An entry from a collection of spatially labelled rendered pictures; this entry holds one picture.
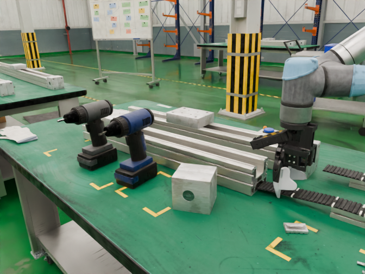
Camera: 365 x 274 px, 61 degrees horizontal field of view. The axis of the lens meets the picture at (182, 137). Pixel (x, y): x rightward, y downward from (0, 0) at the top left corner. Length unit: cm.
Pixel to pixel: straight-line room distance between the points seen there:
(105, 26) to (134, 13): 79
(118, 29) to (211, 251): 639
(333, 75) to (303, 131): 14
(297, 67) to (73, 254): 131
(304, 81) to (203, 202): 38
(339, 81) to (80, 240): 139
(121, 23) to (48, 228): 547
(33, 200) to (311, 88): 140
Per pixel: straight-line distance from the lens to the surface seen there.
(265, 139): 85
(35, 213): 178
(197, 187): 78
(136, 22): 663
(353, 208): 86
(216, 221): 79
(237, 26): 445
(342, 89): 81
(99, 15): 717
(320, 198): 88
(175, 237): 74
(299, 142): 83
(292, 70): 77
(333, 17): 903
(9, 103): 235
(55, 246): 174
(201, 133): 118
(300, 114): 79
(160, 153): 106
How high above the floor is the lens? 124
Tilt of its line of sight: 20 degrees down
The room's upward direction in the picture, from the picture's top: 2 degrees counter-clockwise
